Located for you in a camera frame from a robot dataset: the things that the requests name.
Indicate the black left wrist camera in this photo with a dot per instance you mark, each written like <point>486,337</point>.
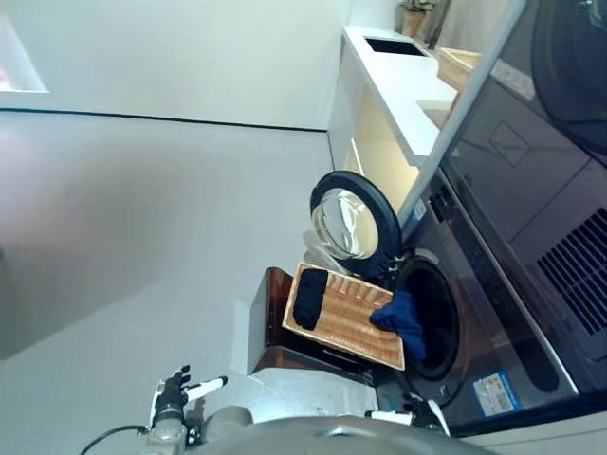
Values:
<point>193,432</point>

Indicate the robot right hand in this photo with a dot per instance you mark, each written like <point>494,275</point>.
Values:
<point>424,414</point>

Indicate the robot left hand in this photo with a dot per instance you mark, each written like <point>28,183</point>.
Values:
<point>171,400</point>

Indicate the shallow wicker laundry basket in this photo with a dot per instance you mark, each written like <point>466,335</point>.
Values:
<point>351,327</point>

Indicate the white counter cabinet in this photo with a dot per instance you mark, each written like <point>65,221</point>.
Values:
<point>393,95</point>

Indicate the white framed lit window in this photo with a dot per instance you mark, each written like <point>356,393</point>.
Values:
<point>19,61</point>

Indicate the white vertical pillar panel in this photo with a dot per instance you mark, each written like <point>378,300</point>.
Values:
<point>469,95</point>

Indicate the potted white flowers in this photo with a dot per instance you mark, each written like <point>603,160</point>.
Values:
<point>413,19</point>

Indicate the blue garment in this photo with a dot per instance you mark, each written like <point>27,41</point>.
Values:
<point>403,322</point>

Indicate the small wicker basket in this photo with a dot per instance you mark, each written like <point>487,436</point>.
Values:
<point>455,68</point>

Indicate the grey robot torso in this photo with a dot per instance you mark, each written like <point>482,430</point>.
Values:
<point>332,436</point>

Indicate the white strip label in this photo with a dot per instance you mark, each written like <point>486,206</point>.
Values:
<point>513,80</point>

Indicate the black rectangular sink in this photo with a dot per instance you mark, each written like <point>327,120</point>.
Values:
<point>396,46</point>

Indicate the black garment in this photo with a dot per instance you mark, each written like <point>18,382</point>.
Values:
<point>310,298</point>

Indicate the round glass washer door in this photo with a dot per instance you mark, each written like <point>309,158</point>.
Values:
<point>341,223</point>

